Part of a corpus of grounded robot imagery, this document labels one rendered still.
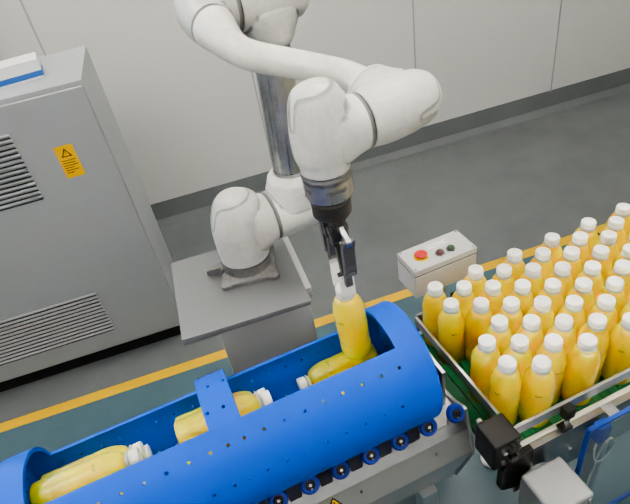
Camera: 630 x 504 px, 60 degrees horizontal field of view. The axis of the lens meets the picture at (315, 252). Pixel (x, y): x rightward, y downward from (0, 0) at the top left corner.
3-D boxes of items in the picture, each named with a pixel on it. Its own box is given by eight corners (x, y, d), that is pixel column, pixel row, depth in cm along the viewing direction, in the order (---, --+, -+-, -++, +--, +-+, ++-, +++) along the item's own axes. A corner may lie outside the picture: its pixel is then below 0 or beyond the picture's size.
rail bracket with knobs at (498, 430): (468, 443, 128) (470, 417, 122) (494, 430, 130) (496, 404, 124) (495, 479, 121) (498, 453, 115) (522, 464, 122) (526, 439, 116)
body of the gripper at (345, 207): (302, 191, 102) (310, 230, 108) (320, 213, 95) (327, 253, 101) (338, 178, 104) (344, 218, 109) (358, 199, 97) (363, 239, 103)
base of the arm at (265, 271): (207, 259, 180) (203, 246, 177) (273, 245, 182) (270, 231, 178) (209, 295, 166) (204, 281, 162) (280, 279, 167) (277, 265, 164)
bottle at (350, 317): (351, 332, 130) (339, 276, 119) (377, 342, 127) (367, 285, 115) (336, 353, 126) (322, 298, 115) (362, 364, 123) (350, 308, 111)
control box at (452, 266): (398, 279, 161) (396, 252, 155) (456, 255, 166) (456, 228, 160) (416, 299, 154) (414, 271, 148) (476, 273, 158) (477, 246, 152)
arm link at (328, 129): (313, 191, 90) (379, 163, 94) (298, 103, 81) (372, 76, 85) (285, 166, 98) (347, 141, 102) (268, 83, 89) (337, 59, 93)
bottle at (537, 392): (518, 401, 135) (524, 351, 124) (549, 406, 133) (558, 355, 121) (517, 425, 130) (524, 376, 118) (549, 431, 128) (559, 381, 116)
